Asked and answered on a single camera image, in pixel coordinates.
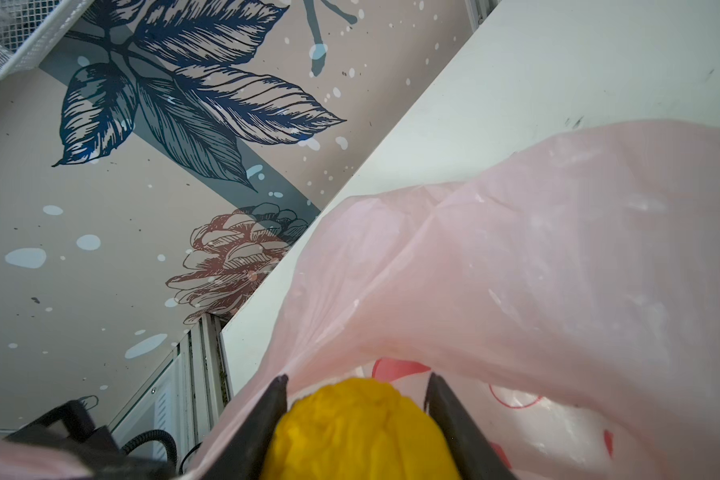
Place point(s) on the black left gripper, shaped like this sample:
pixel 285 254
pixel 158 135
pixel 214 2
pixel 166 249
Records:
pixel 69 428

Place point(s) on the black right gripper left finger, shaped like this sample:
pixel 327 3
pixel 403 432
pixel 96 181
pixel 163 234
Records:
pixel 244 454

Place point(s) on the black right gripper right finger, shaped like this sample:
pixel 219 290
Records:
pixel 474 456

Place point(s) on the yellow lemon fruit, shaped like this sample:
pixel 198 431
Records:
pixel 359 428

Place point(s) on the pink plastic fruit bag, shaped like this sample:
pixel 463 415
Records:
pixel 584 269

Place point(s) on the white wire mesh shelf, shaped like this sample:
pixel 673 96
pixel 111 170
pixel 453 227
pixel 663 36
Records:
pixel 29 30

